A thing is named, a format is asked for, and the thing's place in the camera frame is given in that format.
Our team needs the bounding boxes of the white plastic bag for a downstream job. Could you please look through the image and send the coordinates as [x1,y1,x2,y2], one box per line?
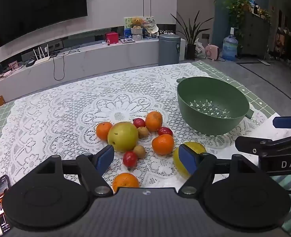
[194,39,207,59]

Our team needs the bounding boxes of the grey trash can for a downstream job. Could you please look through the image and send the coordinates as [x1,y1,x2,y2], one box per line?
[158,34,181,66]

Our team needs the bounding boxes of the brown teddy bear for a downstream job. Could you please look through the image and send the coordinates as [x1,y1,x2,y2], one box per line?
[131,17,143,29]

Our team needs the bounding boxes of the black power cable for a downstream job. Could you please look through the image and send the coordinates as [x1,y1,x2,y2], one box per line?
[53,49,82,81]

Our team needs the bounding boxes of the red box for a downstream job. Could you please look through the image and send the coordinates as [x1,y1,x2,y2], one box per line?
[105,32,118,45]

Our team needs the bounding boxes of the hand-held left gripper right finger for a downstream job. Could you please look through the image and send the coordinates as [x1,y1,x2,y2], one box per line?
[179,144,260,195]

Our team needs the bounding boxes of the long-leaf potted plant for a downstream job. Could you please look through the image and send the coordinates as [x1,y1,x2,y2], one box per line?
[171,11,214,60]

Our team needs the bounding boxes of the brown longan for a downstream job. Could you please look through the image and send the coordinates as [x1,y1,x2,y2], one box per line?
[137,126,150,139]
[133,145,146,159]

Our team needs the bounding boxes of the blue water jug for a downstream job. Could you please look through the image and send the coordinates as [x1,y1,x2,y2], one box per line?
[221,27,238,61]

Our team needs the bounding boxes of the smartphone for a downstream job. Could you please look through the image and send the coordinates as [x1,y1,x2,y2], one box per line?
[0,174,11,236]

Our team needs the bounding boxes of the dark green cabinet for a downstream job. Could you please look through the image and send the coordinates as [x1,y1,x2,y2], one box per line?
[237,11,272,58]

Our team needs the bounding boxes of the white router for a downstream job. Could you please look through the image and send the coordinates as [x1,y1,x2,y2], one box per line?
[33,44,51,66]

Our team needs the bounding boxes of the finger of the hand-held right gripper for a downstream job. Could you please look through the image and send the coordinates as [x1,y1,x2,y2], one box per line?
[235,131,291,156]
[272,114,291,129]

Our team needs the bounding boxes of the white sun hat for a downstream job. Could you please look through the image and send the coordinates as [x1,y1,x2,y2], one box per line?
[145,23,159,36]

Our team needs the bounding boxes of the orange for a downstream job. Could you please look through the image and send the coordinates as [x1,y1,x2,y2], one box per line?
[152,134,174,155]
[145,111,163,132]
[96,122,113,141]
[112,173,140,193]

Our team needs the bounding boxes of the yellow-green pear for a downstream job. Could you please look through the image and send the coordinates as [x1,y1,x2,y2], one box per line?
[107,122,138,153]
[173,141,207,178]

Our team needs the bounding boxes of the pink fan heater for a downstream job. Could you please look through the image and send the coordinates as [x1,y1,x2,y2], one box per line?
[205,44,221,60]

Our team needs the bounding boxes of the green colander bowl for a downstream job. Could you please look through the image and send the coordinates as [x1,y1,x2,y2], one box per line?
[176,76,255,136]

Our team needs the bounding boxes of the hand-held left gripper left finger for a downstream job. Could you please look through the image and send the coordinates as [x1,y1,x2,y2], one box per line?
[33,144,115,196]

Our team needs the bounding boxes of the white marble television console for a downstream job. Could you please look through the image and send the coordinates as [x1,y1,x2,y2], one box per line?
[0,38,185,102]

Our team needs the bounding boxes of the landscape picture card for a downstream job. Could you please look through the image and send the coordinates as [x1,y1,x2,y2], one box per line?
[124,16,156,36]

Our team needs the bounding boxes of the black flat television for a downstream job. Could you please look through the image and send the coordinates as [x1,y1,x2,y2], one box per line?
[0,0,88,48]

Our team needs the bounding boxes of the leafy ivy plant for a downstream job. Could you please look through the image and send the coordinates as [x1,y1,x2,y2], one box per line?
[223,0,252,30]

